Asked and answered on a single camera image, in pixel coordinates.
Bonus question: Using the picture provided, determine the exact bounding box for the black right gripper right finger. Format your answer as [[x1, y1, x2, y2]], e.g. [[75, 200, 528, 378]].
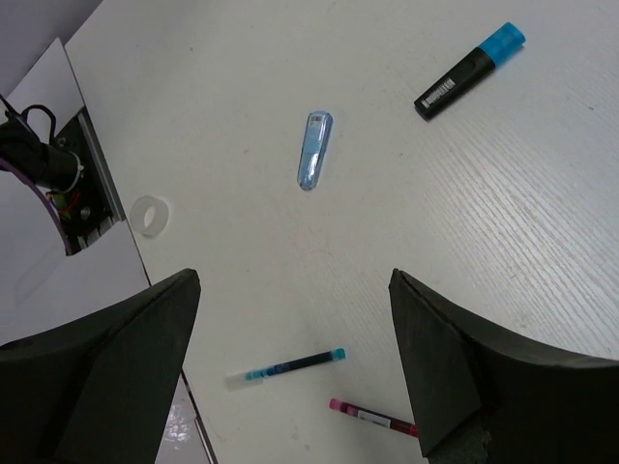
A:
[[389, 270, 618, 463]]

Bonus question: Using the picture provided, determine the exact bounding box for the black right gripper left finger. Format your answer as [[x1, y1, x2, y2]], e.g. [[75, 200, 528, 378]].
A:
[[1, 269, 200, 463]]

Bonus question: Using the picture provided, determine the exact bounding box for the light blue gel pen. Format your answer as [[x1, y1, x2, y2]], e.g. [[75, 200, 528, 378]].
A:
[[224, 348, 346, 392]]

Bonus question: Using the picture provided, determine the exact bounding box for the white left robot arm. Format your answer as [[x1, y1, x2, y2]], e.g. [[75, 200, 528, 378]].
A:
[[1, 96, 84, 193]]

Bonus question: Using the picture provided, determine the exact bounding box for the magenta gel pen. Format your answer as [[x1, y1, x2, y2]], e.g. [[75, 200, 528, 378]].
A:
[[329, 398, 419, 438]]

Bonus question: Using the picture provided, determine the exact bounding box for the clear tape roll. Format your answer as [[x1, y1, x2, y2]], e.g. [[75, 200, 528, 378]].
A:
[[129, 195, 169, 238]]

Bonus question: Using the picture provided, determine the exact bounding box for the blue cap black highlighter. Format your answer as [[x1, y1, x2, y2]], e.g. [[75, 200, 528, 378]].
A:
[[414, 22, 526, 121]]

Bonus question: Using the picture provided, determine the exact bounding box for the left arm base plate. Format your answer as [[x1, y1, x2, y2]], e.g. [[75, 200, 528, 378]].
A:
[[46, 108, 126, 256]]

